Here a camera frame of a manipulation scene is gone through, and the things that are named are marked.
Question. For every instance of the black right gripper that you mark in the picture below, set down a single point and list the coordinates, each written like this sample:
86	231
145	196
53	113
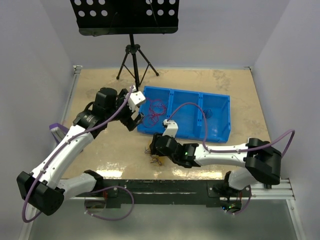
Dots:
154	150

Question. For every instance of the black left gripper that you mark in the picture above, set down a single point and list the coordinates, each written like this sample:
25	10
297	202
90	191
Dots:
130	123

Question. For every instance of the blue three-compartment plastic bin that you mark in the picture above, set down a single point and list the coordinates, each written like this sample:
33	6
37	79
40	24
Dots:
212	115

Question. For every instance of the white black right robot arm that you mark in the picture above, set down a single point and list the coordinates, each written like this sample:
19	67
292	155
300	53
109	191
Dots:
257	160

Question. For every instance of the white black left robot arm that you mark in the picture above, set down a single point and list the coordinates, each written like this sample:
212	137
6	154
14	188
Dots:
87	125

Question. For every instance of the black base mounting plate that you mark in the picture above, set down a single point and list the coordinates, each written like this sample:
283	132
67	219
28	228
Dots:
207	193

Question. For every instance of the purple box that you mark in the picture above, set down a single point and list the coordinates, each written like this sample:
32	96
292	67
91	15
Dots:
60	134

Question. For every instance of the black music stand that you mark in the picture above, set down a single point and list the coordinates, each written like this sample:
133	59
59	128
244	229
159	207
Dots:
127	17

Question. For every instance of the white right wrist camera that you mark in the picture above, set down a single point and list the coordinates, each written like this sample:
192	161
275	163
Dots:
170	128

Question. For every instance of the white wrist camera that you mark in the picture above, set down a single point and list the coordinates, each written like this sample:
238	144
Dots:
135	99
170	128

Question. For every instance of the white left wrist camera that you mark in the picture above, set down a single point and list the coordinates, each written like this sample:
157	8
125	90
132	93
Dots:
135	99

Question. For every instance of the aluminium frame rail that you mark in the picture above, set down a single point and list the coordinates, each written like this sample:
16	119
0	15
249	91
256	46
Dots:
287	190

